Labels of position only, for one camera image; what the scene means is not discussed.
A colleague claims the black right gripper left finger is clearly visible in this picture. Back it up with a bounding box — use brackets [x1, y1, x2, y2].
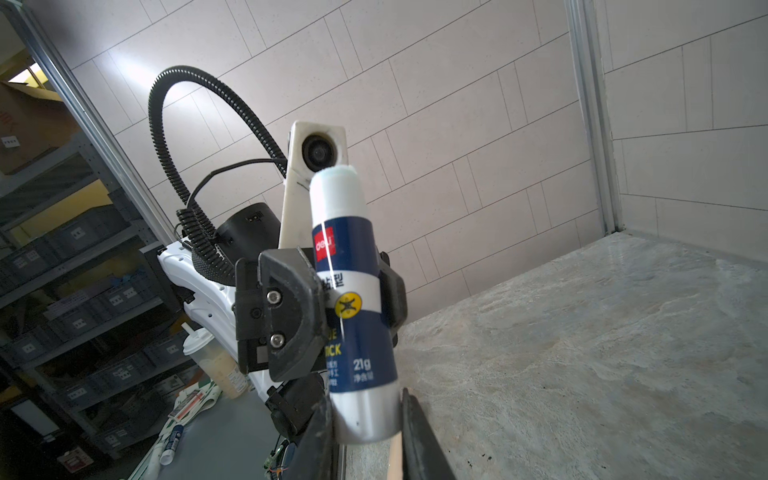
[286, 396, 335, 480]

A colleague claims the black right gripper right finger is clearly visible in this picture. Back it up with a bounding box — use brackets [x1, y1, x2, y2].
[402, 389, 456, 480]

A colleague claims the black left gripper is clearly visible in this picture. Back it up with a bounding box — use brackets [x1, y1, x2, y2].
[233, 248, 408, 441]

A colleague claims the blue glue stick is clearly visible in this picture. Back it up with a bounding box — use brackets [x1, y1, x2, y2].
[310, 165, 401, 445]

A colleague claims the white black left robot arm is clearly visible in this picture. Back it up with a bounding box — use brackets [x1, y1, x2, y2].
[158, 203, 407, 444]

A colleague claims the beige wooden cylinder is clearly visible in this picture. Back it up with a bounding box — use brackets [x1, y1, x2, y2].
[386, 433, 404, 480]

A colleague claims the left green circuit board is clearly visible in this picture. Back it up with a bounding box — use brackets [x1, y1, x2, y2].
[264, 440, 296, 480]

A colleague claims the clear plastic cup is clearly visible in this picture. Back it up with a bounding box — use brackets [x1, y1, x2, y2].
[182, 323, 250, 399]

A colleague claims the white tube on desk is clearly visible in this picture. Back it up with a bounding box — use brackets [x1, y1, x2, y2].
[128, 380, 223, 480]

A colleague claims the metal storage shelf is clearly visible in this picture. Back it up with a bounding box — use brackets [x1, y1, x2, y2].
[1, 1, 189, 479]

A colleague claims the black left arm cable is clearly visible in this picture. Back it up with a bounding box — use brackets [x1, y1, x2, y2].
[147, 65, 289, 287]

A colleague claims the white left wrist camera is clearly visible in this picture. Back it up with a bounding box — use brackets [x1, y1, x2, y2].
[278, 120, 350, 250]

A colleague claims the aluminium corner post left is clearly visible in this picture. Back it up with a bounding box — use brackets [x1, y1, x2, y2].
[565, 0, 624, 234]

